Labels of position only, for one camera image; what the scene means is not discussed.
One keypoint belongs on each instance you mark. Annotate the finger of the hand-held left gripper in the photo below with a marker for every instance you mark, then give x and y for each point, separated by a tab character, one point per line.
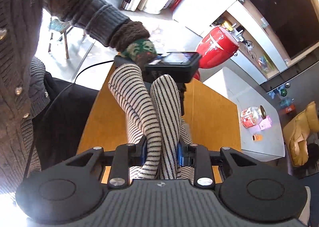
182	99

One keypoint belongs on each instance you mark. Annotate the small orange item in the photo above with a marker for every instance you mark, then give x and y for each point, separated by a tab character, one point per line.
257	138

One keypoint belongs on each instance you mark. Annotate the yellow armchair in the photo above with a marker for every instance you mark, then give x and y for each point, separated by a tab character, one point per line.
301	132

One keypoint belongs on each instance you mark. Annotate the glass jar with red label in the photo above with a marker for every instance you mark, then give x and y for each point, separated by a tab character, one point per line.
251	117

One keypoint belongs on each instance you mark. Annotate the orange container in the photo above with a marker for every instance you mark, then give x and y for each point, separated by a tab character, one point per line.
289	109

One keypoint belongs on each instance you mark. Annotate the red barrel stool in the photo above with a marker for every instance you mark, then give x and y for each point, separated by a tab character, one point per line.
216	47

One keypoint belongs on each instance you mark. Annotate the green striped ball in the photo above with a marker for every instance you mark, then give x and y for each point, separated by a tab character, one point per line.
284	92

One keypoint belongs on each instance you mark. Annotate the wooden chair with teal seat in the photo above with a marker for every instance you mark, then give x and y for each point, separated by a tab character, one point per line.
58	27

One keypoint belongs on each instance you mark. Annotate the clear box with green lid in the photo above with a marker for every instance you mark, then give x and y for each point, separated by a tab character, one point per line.
265	63

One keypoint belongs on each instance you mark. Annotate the pink box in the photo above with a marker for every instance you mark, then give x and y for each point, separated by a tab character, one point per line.
266	123

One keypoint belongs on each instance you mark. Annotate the silver ball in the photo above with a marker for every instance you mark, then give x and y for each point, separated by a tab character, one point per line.
287	85

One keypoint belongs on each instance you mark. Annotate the striped knit garment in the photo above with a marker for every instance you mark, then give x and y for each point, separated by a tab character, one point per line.
164	117

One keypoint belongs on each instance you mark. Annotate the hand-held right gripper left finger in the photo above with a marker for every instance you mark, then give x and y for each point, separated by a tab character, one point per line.
143	152

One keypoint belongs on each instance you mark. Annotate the black television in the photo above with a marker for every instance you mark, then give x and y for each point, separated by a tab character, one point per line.
286	5

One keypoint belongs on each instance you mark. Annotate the white and wood TV cabinet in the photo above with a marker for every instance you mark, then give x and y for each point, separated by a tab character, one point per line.
249	24

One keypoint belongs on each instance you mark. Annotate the blue water bottle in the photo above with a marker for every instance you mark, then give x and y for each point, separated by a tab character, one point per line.
286	102

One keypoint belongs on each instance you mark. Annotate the person's left forearm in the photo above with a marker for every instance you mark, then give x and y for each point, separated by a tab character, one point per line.
99	14

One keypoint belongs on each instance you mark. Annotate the black cloth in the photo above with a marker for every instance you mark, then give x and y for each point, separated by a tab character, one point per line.
64	117

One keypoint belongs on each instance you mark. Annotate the person's left hand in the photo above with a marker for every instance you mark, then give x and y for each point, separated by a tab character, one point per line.
139	49

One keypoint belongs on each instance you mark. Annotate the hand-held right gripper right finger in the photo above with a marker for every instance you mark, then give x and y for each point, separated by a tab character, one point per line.
180	154

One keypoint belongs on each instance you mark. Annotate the white coffee table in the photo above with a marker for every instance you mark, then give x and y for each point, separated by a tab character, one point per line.
249	87

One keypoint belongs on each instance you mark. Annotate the person in grey cardigan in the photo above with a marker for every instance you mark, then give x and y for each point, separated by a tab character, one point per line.
15	92

